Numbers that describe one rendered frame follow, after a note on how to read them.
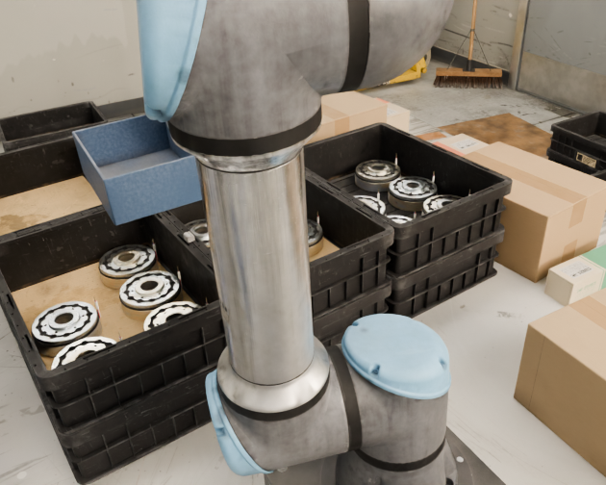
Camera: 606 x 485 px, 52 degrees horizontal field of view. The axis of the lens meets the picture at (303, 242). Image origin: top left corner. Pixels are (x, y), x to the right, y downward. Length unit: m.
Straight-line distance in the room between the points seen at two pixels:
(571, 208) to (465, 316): 0.31
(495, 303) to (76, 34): 3.47
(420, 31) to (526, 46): 4.16
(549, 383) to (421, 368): 0.41
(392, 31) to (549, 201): 0.97
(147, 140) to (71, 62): 3.28
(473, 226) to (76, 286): 0.75
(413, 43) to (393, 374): 0.34
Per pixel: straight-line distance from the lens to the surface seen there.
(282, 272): 0.52
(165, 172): 0.87
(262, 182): 0.46
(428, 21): 0.45
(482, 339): 1.22
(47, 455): 1.10
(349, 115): 1.63
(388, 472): 0.75
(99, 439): 0.98
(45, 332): 1.06
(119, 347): 0.88
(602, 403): 0.98
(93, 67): 4.36
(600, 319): 1.06
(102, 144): 1.04
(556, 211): 1.32
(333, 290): 1.05
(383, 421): 0.68
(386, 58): 0.43
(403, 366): 0.66
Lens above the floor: 1.48
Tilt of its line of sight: 32 degrees down
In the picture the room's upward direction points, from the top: 3 degrees counter-clockwise
